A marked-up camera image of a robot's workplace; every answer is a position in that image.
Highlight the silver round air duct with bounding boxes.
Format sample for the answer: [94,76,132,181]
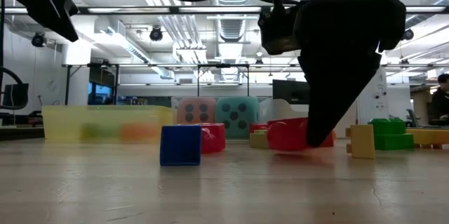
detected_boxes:
[209,0,259,83]

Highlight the large black monitor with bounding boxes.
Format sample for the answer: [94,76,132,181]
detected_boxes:
[272,79,311,105]

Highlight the orange foam die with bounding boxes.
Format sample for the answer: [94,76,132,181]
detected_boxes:
[177,97,217,125]

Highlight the small yellow block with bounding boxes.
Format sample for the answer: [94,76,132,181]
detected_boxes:
[345,124,377,160]

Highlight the white plastic bin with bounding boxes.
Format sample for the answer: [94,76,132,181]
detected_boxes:
[259,98,358,139]

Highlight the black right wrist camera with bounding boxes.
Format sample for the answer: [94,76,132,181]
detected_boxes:
[258,6,302,55]

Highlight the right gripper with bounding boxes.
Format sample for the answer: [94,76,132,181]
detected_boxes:
[294,0,408,147]

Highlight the blue lit screen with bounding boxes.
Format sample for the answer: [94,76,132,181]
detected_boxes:
[87,81,114,105]

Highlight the blue single-stud block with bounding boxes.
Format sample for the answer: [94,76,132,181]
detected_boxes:
[159,124,203,167]

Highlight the black rail with light strips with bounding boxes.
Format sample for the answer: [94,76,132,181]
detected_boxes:
[0,5,449,15]

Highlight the teal foam die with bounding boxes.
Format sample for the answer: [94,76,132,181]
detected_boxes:
[215,96,260,140]

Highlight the small light green block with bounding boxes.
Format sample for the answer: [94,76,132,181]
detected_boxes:
[248,129,271,150]

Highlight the yellow translucent plastic bin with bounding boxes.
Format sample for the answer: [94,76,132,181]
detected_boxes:
[41,105,177,144]

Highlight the red two-stud block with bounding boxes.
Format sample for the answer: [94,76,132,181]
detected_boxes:
[267,117,335,152]
[199,122,227,154]
[249,123,271,133]

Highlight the person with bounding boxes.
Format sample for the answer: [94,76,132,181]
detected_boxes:
[430,72,449,126]

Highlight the white square column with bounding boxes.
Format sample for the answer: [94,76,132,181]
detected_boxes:
[355,64,391,126]

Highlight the flat yellow toy block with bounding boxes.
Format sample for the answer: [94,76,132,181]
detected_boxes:
[406,128,449,150]

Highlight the clear plastic bin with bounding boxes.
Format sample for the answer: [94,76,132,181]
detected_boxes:
[170,96,262,137]

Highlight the olive green block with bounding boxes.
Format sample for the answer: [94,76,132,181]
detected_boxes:
[79,122,106,141]

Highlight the silver slanted air duct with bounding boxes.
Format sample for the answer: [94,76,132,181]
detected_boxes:
[406,0,449,32]

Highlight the small black monitor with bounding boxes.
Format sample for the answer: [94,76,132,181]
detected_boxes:
[2,83,29,108]

